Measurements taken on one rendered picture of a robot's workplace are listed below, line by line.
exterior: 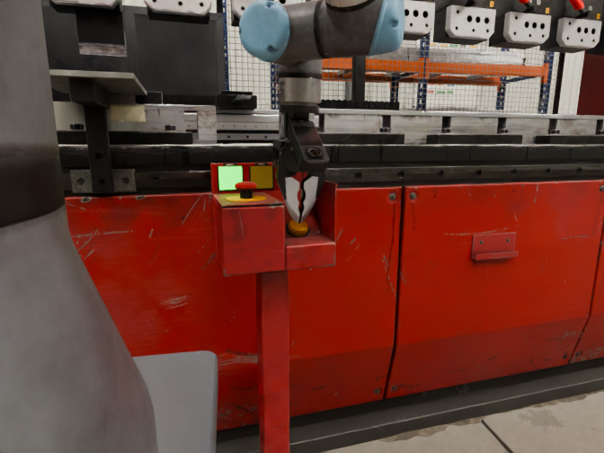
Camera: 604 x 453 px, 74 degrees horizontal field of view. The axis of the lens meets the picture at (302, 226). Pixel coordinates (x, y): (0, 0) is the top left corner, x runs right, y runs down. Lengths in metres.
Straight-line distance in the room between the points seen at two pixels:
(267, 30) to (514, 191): 0.92
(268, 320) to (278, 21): 0.51
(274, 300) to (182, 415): 0.60
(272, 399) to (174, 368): 0.67
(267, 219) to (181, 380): 0.50
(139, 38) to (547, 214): 1.46
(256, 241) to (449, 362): 0.89
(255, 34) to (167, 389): 0.50
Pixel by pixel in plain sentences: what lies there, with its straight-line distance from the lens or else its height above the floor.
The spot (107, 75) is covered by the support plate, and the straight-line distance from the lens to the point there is 0.82.
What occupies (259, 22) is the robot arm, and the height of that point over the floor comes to 1.04.
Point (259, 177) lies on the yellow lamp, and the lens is 0.81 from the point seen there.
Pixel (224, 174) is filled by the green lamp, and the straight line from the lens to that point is 0.80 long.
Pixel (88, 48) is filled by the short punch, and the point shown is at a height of 1.09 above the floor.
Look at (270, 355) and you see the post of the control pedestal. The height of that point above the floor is 0.48.
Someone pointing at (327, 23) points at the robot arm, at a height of 1.03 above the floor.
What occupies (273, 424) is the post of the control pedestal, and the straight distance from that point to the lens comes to 0.90.
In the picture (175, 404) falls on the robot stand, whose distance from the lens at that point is 0.18.
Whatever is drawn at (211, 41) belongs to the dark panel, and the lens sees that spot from 1.64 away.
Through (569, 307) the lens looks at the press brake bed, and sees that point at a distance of 1.60.
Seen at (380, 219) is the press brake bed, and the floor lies 0.68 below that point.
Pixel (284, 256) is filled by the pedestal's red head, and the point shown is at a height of 0.69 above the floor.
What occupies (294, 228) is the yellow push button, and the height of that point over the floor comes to 0.72.
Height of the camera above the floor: 0.88
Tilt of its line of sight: 12 degrees down
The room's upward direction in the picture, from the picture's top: straight up
